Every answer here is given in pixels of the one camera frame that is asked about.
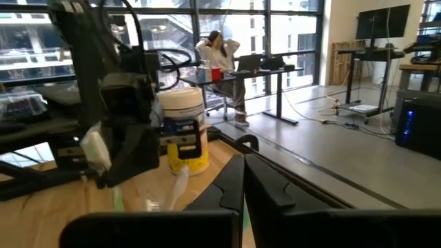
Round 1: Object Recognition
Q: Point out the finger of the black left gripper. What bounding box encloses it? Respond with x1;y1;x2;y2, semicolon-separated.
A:
97;118;205;190
47;132;88;171

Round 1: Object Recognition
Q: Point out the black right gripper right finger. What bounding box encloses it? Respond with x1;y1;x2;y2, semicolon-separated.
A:
244;154;441;248

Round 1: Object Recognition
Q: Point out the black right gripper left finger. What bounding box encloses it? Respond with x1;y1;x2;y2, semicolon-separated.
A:
60;154;245;248

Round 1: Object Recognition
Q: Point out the green toothbrush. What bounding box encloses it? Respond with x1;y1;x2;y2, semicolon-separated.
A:
161;165;191;211
80;123;125;211

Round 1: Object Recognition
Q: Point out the disinfecting wipes canister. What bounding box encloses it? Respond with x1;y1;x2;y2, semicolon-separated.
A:
156;87;211;176

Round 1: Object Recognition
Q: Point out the backlit keyboard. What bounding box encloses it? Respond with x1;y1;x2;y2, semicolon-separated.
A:
0;96;49;123

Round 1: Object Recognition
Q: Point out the blue white box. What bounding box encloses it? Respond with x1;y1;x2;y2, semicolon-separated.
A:
196;65;213;83

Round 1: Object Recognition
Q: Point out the office chair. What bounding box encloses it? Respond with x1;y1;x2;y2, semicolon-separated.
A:
203;85;230;121

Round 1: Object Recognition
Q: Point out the person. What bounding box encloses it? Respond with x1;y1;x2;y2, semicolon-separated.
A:
194;30;251;127

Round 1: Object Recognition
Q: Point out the dark laptop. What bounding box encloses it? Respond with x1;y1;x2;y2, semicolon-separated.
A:
236;54;263;73

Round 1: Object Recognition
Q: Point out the black office desk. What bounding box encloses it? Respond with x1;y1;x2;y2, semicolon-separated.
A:
178;67;306;125

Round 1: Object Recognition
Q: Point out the black computer blue light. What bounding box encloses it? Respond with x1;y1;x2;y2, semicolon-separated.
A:
395;97;441;161

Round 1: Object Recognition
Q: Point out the wooden crate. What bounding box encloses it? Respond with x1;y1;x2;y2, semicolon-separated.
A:
329;40;368;87

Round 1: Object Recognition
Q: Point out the large office window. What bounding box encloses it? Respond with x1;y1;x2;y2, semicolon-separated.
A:
0;0;325;104

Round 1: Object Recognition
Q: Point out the black rolling screen stand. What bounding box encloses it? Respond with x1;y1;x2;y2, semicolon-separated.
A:
336;38;407;125

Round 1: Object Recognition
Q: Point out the large black screen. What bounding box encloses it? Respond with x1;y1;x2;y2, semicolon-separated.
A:
354;3;411;41

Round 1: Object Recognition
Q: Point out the black frame handle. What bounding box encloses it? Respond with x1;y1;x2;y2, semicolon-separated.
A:
236;134;260;153

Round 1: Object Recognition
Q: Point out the yellow floor cable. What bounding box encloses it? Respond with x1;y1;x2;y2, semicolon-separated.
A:
282;67;349;125

